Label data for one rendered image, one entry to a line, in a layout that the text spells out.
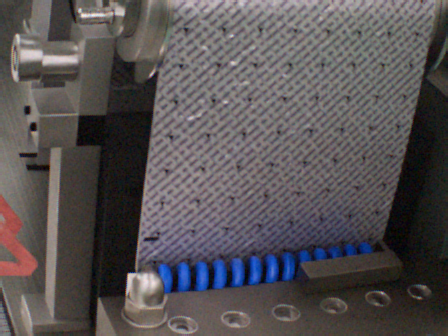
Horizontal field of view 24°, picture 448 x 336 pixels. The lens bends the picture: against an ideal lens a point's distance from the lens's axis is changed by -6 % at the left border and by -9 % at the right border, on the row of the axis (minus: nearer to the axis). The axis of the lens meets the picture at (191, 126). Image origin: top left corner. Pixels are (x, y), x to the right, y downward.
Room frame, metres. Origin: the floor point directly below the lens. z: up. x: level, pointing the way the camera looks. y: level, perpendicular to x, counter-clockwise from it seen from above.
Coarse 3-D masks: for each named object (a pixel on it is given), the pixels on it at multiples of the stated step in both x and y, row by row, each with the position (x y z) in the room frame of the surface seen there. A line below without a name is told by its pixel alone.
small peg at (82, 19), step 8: (80, 8) 0.77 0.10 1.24; (88, 8) 0.77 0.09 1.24; (96, 8) 0.77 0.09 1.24; (104, 8) 0.78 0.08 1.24; (112, 8) 0.78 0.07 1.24; (80, 16) 0.76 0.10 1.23; (88, 16) 0.77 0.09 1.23; (96, 16) 0.77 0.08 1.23; (104, 16) 0.77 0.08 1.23; (112, 16) 0.77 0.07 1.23; (80, 24) 0.76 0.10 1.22; (88, 24) 0.77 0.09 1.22
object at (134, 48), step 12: (144, 0) 0.74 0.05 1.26; (156, 0) 0.74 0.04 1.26; (144, 12) 0.74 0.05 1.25; (156, 12) 0.74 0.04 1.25; (144, 24) 0.74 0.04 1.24; (156, 24) 0.74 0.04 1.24; (120, 36) 0.79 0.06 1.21; (132, 36) 0.76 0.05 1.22; (144, 36) 0.74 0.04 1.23; (432, 36) 0.83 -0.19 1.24; (120, 48) 0.78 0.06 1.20; (132, 48) 0.76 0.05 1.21; (144, 48) 0.74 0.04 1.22; (132, 60) 0.76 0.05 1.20
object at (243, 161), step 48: (192, 96) 0.74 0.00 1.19; (240, 96) 0.76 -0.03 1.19; (288, 96) 0.77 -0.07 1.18; (336, 96) 0.79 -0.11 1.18; (384, 96) 0.81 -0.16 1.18; (192, 144) 0.75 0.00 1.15; (240, 144) 0.76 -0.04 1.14; (288, 144) 0.78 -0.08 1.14; (336, 144) 0.79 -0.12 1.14; (384, 144) 0.81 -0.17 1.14; (144, 192) 0.74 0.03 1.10; (192, 192) 0.75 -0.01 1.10; (240, 192) 0.76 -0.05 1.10; (288, 192) 0.78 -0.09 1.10; (336, 192) 0.80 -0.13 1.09; (384, 192) 0.82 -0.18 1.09; (192, 240) 0.75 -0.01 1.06; (240, 240) 0.77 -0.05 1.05; (288, 240) 0.78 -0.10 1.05; (336, 240) 0.80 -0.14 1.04
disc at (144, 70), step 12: (168, 0) 0.73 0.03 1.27; (168, 12) 0.72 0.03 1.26; (168, 24) 0.72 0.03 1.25; (156, 36) 0.74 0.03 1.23; (168, 36) 0.72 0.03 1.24; (156, 48) 0.73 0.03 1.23; (144, 60) 0.76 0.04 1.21; (156, 60) 0.73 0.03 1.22; (132, 72) 0.78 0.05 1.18; (144, 72) 0.75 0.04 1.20; (156, 72) 0.74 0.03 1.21
